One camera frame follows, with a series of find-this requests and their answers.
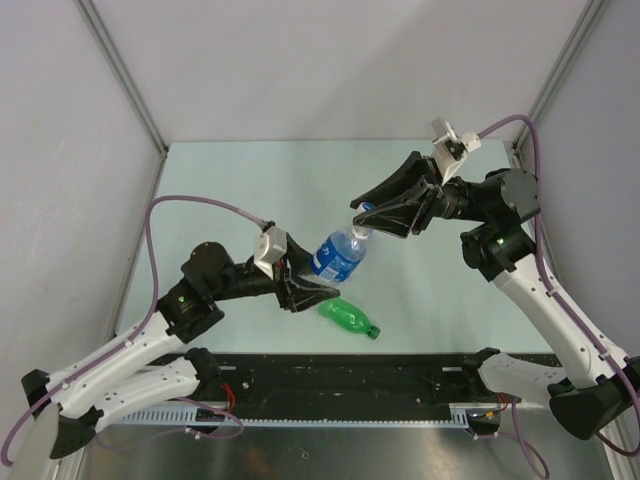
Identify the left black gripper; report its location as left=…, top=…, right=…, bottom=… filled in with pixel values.
left=210, top=234, right=340, bottom=313

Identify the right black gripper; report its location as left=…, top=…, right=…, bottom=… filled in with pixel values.
left=351, top=150, right=493, bottom=237

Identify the blue label bottle white cap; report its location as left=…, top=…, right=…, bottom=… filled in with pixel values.
left=311, top=225, right=372, bottom=283

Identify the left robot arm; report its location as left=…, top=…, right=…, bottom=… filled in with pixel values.
left=21, top=226, right=340, bottom=459

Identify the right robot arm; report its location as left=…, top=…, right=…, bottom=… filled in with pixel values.
left=350, top=152, right=639, bottom=440

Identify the green plastic bottle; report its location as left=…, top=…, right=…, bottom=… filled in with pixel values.
left=317, top=297, right=381, bottom=340

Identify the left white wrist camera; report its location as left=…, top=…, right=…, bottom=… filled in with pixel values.
left=253, top=222, right=287, bottom=280

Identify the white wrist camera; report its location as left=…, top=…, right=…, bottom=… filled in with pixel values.
left=253, top=222, right=287, bottom=280
left=429, top=117, right=481, bottom=185

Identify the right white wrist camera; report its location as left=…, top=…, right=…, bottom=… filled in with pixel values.
left=429, top=117, right=481, bottom=185

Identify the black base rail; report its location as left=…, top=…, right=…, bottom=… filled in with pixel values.
left=144, top=352, right=524, bottom=422

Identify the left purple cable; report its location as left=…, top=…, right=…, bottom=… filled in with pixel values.
left=0, top=195, right=274, bottom=466

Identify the purple cable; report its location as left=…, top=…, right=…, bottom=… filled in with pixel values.
left=477, top=113, right=640, bottom=457
left=0, top=195, right=274, bottom=466

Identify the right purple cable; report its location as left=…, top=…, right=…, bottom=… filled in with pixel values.
left=477, top=113, right=640, bottom=457

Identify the grey slotted cable duct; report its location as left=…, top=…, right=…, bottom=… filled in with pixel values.
left=112, top=404, right=499, bottom=428

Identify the right aluminium frame post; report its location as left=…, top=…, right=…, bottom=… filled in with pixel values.
left=529, top=0, right=611, bottom=127

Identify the aluminium frame post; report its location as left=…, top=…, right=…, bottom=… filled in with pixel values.
left=529, top=0, right=611, bottom=127
left=74, top=0, right=169, bottom=154

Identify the left aluminium frame post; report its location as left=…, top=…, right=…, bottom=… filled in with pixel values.
left=74, top=0, right=169, bottom=154

